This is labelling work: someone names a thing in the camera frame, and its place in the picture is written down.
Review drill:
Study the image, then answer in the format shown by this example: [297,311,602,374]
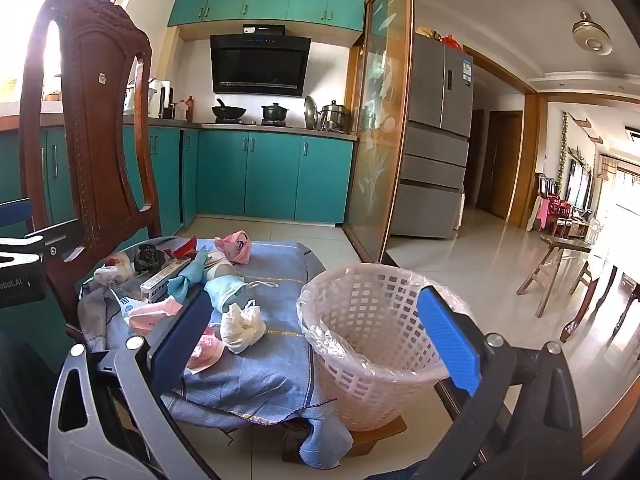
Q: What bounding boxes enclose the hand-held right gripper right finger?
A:
[410,285,586,480]

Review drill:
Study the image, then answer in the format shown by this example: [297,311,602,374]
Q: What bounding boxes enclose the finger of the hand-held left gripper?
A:
[0,199,35,227]
[22,219,86,263]

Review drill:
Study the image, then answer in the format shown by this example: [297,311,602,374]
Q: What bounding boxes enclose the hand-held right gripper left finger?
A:
[47,287,221,480]

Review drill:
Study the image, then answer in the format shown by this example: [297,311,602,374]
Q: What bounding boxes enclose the white plastic bag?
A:
[94,252,135,283]

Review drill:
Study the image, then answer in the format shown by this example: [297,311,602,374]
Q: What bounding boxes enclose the translucent plastic bin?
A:
[297,262,478,433]

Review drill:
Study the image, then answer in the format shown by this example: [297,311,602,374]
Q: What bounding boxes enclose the pink white wrapper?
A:
[186,327,226,373]

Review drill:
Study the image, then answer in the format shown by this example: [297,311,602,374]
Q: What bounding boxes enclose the pink paper packet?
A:
[127,296,183,335]

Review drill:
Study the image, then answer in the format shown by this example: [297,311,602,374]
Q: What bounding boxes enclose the white cardboard box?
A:
[140,257,193,301]

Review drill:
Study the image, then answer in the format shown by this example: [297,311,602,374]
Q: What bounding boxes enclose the blue face mask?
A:
[205,277,278,313]

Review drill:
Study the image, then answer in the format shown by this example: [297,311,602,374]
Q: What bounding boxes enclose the white crumpled tissue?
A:
[220,300,266,355]

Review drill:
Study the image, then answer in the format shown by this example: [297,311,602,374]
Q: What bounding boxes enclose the white blue label wrapper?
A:
[107,282,151,318]

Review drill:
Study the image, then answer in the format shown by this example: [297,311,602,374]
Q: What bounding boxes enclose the dark green foil packet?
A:
[134,242,165,273]

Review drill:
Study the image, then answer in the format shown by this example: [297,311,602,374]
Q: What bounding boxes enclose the red yellow snack packet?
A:
[165,237,198,260]

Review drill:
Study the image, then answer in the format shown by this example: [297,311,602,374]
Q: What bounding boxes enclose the blue cloth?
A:
[77,237,353,468]

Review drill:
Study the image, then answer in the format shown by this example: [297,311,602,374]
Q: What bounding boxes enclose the low wooden table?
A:
[280,415,408,463]

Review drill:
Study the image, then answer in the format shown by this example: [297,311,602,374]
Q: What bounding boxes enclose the carved wooden chair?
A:
[19,0,163,331]

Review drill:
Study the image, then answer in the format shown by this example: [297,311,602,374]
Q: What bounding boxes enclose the light wooden bench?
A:
[517,234,593,318]

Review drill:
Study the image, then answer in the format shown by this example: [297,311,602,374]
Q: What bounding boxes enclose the dark wooden table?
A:
[560,255,640,343]

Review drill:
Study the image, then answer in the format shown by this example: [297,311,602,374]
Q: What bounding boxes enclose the red chairs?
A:
[535,172,573,233]

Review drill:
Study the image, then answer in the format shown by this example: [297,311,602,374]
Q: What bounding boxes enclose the teal lower cabinets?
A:
[0,125,356,223]

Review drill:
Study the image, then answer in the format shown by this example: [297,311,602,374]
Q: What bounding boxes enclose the brown wooden door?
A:
[475,110,523,221]

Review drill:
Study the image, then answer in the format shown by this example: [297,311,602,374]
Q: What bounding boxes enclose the grey refrigerator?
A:
[390,30,475,240]

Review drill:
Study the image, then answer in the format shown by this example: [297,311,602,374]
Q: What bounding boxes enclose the black wok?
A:
[211,99,247,121]

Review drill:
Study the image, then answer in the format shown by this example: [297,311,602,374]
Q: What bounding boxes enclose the gas stove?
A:
[215,117,288,127]

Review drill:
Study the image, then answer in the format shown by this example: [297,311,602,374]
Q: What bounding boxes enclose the green leaf garland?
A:
[559,112,571,181]

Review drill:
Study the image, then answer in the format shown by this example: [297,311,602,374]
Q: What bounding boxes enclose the grey kitchen countertop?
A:
[0,112,358,141]

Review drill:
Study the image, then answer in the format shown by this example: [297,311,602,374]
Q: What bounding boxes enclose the etched glass sliding door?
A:
[345,0,416,263]

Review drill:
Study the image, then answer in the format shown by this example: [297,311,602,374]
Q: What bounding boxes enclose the steel stock pot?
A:
[320,101,351,133]

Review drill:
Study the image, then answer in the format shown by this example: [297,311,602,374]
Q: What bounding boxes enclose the black range hood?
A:
[210,25,312,98]

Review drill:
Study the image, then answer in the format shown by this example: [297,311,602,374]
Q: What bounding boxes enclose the ceiling fan lamp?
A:
[571,11,613,56]

